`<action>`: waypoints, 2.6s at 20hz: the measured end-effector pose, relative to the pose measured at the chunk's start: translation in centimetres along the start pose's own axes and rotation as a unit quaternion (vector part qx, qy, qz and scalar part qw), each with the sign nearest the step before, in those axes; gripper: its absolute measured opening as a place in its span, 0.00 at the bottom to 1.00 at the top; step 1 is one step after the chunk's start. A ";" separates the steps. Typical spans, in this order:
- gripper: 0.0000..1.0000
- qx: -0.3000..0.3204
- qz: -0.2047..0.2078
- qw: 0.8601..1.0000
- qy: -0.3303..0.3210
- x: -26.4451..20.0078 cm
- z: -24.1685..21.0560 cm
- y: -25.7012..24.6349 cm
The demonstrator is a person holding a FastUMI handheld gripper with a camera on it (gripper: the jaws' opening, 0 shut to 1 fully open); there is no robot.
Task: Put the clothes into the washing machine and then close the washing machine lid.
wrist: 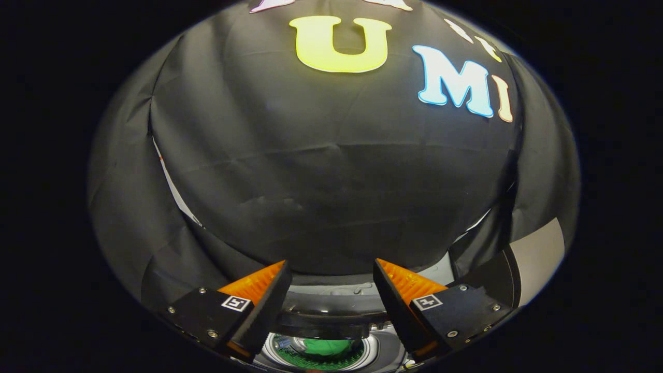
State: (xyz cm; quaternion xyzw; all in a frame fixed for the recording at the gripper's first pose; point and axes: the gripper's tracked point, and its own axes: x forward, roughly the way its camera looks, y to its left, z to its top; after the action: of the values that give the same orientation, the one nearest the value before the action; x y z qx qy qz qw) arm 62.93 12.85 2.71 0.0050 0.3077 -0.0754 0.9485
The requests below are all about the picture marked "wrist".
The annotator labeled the green polo shirt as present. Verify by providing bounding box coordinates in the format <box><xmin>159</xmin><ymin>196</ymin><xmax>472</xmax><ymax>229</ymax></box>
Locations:
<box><xmin>303</xmin><ymin>338</ymin><xmax>354</xmax><ymax>358</ymax></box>

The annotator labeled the grey washing machine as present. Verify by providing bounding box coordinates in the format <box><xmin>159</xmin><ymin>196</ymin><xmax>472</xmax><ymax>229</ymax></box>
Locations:
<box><xmin>254</xmin><ymin>259</ymin><xmax>456</xmax><ymax>373</ymax></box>

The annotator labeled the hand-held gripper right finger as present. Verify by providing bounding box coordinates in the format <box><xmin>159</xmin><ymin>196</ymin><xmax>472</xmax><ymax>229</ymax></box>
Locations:
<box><xmin>373</xmin><ymin>257</ymin><xmax>513</xmax><ymax>362</ymax></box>

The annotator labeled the beige cabinet with dark top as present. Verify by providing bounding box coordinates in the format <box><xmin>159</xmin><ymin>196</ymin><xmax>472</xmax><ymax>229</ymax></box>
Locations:
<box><xmin>450</xmin><ymin>218</ymin><xmax>565</xmax><ymax>311</ymax></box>

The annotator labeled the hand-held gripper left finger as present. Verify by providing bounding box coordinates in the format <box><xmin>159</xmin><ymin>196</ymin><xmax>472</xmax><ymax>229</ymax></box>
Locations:
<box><xmin>160</xmin><ymin>260</ymin><xmax>293</xmax><ymax>363</ymax></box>

